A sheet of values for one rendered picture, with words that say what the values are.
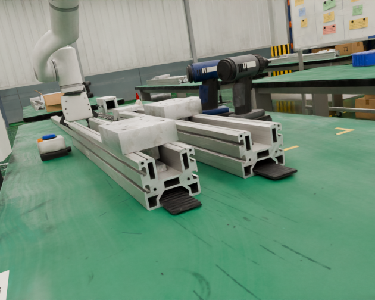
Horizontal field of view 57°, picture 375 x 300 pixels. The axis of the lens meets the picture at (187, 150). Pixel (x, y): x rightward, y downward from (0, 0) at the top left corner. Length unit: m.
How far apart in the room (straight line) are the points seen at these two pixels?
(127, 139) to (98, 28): 12.04
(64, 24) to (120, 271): 0.92
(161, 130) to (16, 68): 11.70
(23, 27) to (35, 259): 11.97
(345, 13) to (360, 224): 3.64
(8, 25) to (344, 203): 12.13
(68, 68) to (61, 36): 0.14
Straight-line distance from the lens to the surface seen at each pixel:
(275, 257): 0.41
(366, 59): 2.92
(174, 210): 0.54
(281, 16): 9.29
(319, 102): 3.45
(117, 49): 12.66
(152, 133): 0.63
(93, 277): 0.44
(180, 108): 0.92
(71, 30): 1.24
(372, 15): 3.84
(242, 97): 0.95
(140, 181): 0.57
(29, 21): 12.44
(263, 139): 0.70
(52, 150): 1.17
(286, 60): 5.95
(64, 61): 1.35
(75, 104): 1.36
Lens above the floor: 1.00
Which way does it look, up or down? 14 degrees down
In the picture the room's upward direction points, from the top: 9 degrees counter-clockwise
